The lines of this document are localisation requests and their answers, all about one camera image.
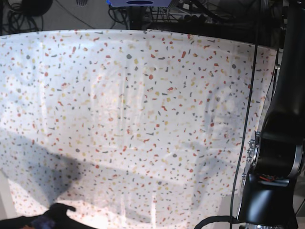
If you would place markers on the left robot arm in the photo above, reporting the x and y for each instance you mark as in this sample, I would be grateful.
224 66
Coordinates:
277 153

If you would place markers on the white left panel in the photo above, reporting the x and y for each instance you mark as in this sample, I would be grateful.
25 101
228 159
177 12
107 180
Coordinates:
7 209

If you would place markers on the black t-shirt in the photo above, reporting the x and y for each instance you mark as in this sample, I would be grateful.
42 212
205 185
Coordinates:
50 219

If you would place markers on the terrazzo patterned tablecloth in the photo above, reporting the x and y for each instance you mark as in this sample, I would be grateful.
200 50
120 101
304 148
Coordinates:
136 129

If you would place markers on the blue box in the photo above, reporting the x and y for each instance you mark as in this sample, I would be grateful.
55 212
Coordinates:
138 3

